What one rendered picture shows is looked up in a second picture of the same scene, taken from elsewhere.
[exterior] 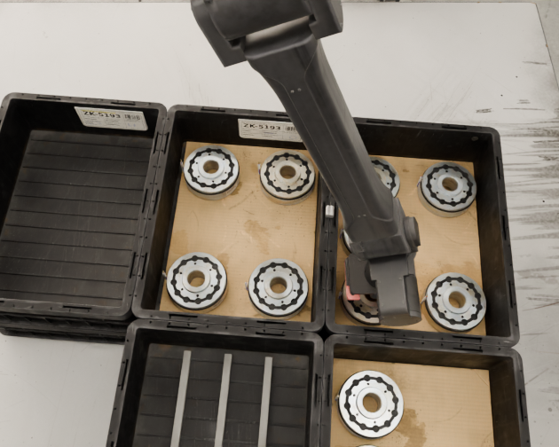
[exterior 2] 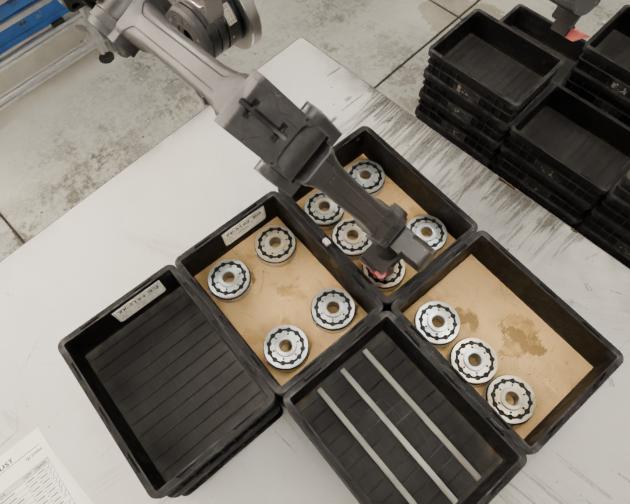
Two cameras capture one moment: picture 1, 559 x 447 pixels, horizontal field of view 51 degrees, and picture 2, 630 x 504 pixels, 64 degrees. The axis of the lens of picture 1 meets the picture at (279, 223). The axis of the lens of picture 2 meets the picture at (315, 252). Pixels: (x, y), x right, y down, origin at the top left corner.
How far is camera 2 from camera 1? 0.32 m
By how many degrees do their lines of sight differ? 16
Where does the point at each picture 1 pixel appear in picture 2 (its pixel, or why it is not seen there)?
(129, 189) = (189, 334)
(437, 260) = not seen: hidden behind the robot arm
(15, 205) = (125, 409)
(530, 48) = (323, 65)
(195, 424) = (362, 422)
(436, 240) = not seen: hidden behind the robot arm
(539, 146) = (378, 117)
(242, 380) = (362, 375)
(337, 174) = (362, 208)
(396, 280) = (411, 242)
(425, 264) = not seen: hidden behind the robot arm
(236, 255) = (291, 314)
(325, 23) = (333, 136)
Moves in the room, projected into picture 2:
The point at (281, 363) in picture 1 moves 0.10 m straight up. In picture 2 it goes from (372, 347) to (376, 335)
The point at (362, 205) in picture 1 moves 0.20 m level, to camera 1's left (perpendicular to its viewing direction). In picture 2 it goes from (378, 215) to (290, 288)
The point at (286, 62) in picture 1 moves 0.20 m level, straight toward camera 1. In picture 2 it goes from (324, 169) to (434, 271)
